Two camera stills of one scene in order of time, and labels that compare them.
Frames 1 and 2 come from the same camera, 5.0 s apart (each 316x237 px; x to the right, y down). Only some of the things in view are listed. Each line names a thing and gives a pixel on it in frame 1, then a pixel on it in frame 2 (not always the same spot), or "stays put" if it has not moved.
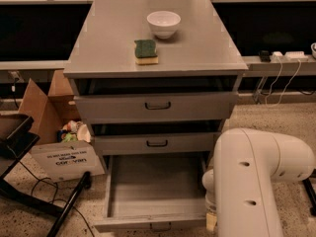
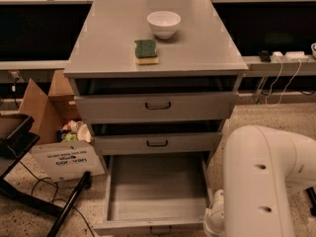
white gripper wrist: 210,203 -> 215,214
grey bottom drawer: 153,192 stays put
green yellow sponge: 145,52 stays put
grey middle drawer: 155,143 stays put
